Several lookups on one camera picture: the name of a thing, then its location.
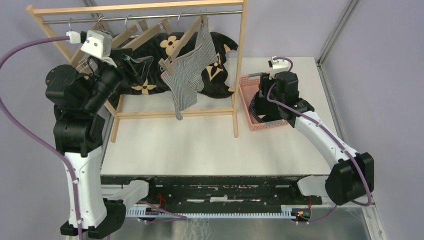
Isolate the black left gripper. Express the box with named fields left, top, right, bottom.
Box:
left=84, top=46, right=154, bottom=110

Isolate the navy striped underwear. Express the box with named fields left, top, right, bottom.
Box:
left=248, top=98, right=265, bottom=124

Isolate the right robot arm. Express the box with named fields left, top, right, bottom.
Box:
left=259, top=71, right=375, bottom=207

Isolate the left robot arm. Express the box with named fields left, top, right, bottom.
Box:
left=45, top=49, right=158, bottom=239

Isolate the wooden hanger with grey underwear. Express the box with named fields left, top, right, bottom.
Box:
left=158, top=14, right=207, bottom=74

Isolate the grey striped underwear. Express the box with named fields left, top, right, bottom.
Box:
left=161, top=21, right=218, bottom=121

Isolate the empty wooden clip hanger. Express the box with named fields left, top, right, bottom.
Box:
left=67, top=17, right=115, bottom=75

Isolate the black blanket with cream flowers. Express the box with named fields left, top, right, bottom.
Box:
left=109, top=31, right=238, bottom=102

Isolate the pink perforated plastic basket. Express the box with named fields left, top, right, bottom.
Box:
left=239, top=72, right=289, bottom=132

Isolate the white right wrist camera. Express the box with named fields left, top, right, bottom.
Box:
left=268, top=56, right=294, bottom=79

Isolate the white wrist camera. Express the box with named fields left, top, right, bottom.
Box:
left=268, top=56, right=294, bottom=79
left=66, top=30, right=117, bottom=68

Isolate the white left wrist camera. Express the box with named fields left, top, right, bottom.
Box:
left=66, top=30, right=117, bottom=68

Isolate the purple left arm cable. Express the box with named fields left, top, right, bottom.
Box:
left=0, top=35, right=84, bottom=240

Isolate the metal clothes rail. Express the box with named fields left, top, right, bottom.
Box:
left=42, top=10, right=243, bottom=25

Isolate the grey metal corner rail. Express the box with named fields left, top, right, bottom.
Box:
left=315, top=0, right=361, bottom=140

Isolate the wooden clothes rack frame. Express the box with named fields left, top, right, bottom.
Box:
left=26, top=0, right=248, bottom=143

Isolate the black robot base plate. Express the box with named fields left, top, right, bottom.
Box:
left=100, top=175, right=323, bottom=214

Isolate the white slotted cable duct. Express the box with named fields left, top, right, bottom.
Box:
left=126, top=205, right=297, bottom=220

